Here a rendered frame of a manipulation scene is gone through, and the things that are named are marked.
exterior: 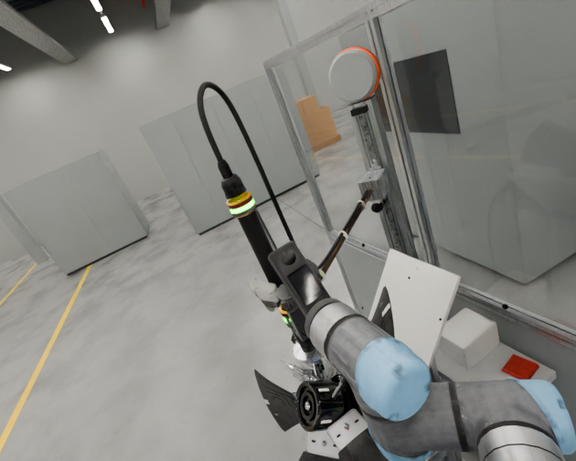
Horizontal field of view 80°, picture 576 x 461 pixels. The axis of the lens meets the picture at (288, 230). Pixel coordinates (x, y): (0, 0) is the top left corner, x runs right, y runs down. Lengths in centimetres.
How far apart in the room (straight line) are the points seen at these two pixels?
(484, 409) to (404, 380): 11
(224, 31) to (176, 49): 170
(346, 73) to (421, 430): 97
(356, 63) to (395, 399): 96
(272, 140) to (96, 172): 356
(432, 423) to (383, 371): 11
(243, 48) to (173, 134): 764
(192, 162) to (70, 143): 736
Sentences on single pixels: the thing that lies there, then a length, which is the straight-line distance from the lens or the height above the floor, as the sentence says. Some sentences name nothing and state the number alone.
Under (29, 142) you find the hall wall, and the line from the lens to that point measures 1333.
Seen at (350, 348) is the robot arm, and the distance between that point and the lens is 43.
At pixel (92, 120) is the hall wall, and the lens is 1292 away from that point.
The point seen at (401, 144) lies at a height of 160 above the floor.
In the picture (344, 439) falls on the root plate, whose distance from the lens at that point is 96.
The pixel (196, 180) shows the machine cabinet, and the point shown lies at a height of 92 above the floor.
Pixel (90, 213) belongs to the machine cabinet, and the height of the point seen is 96.
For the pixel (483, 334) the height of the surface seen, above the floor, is 96.
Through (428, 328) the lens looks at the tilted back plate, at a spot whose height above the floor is 124.
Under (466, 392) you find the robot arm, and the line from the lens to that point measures 49.
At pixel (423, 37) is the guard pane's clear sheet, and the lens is 116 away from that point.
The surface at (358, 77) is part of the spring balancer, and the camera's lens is 117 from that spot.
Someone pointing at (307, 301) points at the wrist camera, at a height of 167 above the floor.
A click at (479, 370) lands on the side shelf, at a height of 86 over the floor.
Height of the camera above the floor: 197
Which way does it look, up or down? 23 degrees down
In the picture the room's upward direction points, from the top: 23 degrees counter-clockwise
